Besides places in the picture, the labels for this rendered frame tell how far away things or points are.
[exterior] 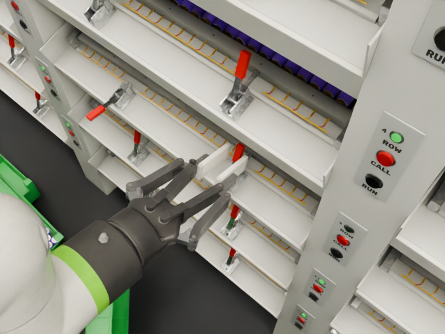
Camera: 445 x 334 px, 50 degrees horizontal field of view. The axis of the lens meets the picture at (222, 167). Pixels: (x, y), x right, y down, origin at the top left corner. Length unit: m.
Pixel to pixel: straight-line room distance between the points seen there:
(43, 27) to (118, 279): 0.55
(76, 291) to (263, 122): 0.30
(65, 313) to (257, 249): 0.49
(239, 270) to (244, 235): 0.19
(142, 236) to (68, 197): 0.89
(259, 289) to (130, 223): 0.58
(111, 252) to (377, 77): 0.34
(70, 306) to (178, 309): 0.75
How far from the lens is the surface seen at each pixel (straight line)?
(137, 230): 0.60
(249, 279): 1.14
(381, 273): 0.77
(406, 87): 0.42
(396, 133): 0.46
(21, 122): 1.69
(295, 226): 0.77
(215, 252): 1.16
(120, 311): 1.31
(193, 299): 1.29
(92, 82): 0.97
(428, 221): 0.60
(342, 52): 0.45
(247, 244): 0.96
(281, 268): 0.95
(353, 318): 0.94
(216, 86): 0.66
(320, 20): 0.47
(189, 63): 0.69
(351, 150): 0.51
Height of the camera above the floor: 1.24
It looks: 58 degrees down
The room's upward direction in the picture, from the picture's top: straight up
